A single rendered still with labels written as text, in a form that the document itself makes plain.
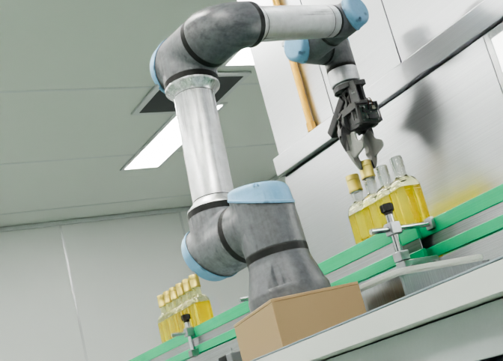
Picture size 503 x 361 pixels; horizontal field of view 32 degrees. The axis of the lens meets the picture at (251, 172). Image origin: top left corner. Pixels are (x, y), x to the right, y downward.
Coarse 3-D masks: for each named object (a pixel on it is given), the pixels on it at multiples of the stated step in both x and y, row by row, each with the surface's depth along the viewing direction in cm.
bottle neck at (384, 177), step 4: (376, 168) 211; (380, 168) 210; (384, 168) 210; (380, 172) 210; (384, 172) 209; (388, 172) 210; (380, 176) 209; (384, 176) 209; (388, 176) 209; (380, 180) 210; (384, 180) 209; (388, 180) 209; (380, 184) 210; (384, 184) 209
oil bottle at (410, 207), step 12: (396, 180) 203; (408, 180) 202; (396, 192) 203; (408, 192) 201; (420, 192) 202; (396, 204) 203; (408, 204) 200; (420, 204) 201; (408, 216) 200; (420, 216) 200
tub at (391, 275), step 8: (472, 256) 166; (480, 256) 167; (424, 264) 160; (432, 264) 161; (440, 264) 162; (448, 264) 164; (456, 264) 165; (392, 272) 158; (400, 272) 158; (408, 272) 159; (416, 272) 160; (376, 280) 162; (384, 280) 162; (360, 288) 166; (368, 288) 166
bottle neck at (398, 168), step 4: (396, 156) 205; (400, 156) 206; (392, 160) 205; (396, 160) 205; (400, 160) 205; (392, 164) 205; (396, 164) 205; (400, 164) 205; (392, 168) 206; (396, 168) 205; (400, 168) 204; (404, 168) 205; (396, 172) 205; (400, 172) 204; (404, 172) 204; (396, 176) 204
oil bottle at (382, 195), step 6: (384, 186) 208; (378, 192) 209; (384, 192) 207; (378, 198) 209; (384, 198) 207; (390, 198) 206; (378, 204) 209; (378, 210) 209; (384, 216) 207; (396, 216) 204; (384, 222) 207
